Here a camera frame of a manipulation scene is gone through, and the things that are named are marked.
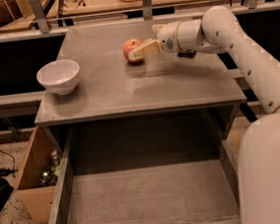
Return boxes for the red apple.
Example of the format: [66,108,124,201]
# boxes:
[123,38,142,64]

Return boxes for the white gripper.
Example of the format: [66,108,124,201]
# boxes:
[127,22,180,61]

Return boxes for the wooden box of items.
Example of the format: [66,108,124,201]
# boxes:
[16,127,61,223]

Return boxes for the grey open top drawer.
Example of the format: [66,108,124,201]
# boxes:
[47,107,241,224]

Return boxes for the wooden background workbench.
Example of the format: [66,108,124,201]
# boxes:
[0,0,242,34]

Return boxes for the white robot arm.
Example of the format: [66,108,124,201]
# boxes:
[127,6,280,224]

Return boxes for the grey cabinet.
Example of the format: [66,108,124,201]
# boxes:
[26,11,250,158]

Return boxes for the white ceramic bowl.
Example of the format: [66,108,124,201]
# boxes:
[36,59,80,95]

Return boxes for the black power cable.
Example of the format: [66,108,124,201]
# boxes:
[0,135,20,180]

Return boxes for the dark snack packet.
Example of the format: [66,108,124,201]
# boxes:
[177,50,197,58]

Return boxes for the metal railing frame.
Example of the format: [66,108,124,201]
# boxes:
[0,0,280,44]

